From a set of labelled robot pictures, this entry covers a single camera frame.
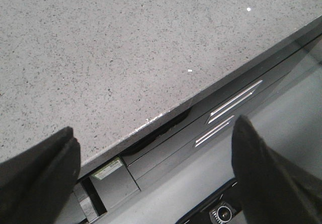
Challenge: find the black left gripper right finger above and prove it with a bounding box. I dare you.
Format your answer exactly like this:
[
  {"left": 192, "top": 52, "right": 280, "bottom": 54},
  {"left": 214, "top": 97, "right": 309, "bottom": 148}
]
[{"left": 231, "top": 115, "right": 321, "bottom": 223}]

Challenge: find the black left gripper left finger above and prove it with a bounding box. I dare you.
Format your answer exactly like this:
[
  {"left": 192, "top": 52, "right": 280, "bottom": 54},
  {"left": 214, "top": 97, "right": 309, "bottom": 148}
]
[{"left": 1, "top": 126, "right": 81, "bottom": 223}]

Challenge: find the grey cabinet under table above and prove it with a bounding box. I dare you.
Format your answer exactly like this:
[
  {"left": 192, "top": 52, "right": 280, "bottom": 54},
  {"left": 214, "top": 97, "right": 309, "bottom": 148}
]
[{"left": 75, "top": 36, "right": 321, "bottom": 223}]

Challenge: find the black camera below table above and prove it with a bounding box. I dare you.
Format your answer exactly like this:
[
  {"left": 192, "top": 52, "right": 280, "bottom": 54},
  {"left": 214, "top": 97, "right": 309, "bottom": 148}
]
[{"left": 177, "top": 178, "right": 247, "bottom": 224}]

